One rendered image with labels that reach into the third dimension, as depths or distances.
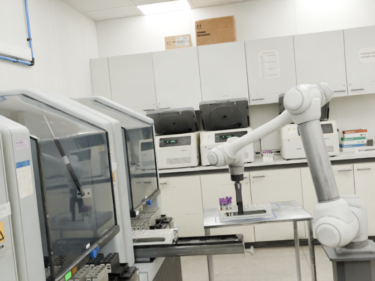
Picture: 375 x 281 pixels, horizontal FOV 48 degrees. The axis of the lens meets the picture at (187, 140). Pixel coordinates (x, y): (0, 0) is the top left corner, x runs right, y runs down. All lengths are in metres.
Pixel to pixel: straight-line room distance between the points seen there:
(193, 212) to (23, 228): 3.40
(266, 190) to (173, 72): 1.63
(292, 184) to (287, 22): 1.87
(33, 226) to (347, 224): 1.33
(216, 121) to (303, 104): 2.91
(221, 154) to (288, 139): 2.21
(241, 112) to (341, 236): 2.90
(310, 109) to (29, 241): 1.30
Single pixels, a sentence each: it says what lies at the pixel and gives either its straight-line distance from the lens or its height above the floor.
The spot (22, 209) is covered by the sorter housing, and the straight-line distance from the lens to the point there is 1.19.
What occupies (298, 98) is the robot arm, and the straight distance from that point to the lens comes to 1.93.
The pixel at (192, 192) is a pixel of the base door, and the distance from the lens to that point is 4.44.
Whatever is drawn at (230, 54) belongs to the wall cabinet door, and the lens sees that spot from 4.66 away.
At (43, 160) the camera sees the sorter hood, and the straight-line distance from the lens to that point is 1.28.
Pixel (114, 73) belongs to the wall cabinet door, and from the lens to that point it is 4.87.
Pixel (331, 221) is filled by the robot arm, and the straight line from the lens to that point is 1.96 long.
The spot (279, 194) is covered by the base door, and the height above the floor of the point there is 0.56.
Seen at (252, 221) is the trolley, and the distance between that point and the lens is 2.38.
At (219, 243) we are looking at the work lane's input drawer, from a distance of 2.08.
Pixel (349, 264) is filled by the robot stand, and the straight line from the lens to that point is 2.22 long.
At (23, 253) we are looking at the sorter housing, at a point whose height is 1.11.
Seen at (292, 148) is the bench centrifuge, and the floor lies 1.02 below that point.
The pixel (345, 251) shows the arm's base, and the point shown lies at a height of 0.72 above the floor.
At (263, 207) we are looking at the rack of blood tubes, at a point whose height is 0.88.
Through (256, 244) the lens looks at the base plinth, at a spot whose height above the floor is 0.04.
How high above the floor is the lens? 1.42
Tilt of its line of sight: 3 degrees down
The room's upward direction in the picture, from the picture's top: 5 degrees counter-clockwise
